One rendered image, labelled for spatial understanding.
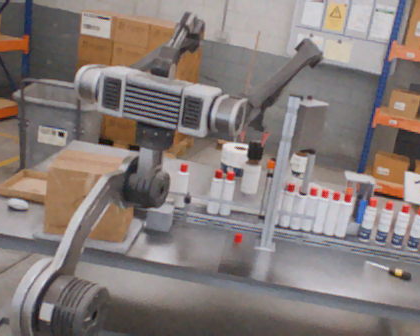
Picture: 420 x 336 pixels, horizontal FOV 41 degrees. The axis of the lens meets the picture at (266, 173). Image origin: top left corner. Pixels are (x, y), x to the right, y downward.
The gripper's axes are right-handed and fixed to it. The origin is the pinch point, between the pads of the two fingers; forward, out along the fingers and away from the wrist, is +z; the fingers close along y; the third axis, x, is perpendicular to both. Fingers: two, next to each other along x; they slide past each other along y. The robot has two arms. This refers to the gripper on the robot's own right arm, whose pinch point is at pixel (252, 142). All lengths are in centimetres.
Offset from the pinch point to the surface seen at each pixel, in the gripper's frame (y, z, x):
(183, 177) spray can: 23.4, 18.3, 19.5
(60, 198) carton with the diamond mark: 53, 22, 67
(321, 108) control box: -29.5, -25.2, 15.6
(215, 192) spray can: 8.5, 22.3, 16.5
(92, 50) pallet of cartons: 244, 19, -280
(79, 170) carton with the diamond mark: 48, 10, 65
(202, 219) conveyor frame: 11.5, 35.4, 19.4
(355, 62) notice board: -8, -15, -422
